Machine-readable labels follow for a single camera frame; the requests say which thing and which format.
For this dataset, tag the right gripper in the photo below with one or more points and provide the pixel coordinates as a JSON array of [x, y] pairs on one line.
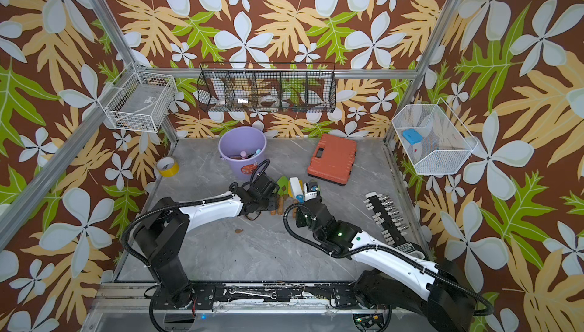
[[300, 214]]

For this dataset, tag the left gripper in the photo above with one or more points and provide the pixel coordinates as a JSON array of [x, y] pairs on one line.
[[274, 201]]

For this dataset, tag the white brush blue handle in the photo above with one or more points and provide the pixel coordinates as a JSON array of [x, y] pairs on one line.
[[296, 189]]

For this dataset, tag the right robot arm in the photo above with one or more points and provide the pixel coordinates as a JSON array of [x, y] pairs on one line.
[[433, 290]]

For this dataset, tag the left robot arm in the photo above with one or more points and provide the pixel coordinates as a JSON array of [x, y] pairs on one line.
[[156, 237]]

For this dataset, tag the purple plastic bucket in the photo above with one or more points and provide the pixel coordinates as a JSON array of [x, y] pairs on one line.
[[243, 149]]

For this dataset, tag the red plastic tool case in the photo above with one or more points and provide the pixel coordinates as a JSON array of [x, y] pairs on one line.
[[333, 159]]

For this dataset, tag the yellow tape roll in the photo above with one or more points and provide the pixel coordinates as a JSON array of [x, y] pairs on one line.
[[167, 167]]

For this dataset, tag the blue item in basket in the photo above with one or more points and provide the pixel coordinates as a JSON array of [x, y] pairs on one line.
[[412, 136]]

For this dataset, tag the black wire basket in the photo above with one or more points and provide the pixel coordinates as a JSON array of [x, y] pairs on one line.
[[269, 87]]

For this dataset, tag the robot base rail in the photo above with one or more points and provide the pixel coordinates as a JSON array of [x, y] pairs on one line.
[[245, 297]]

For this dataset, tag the white wire basket right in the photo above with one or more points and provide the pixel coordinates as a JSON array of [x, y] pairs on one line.
[[447, 143]]

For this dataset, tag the white wire basket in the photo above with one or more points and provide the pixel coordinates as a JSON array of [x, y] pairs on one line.
[[447, 143], [138, 99]]

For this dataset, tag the white wire basket left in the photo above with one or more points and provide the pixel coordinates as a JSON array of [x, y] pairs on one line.
[[138, 99]]

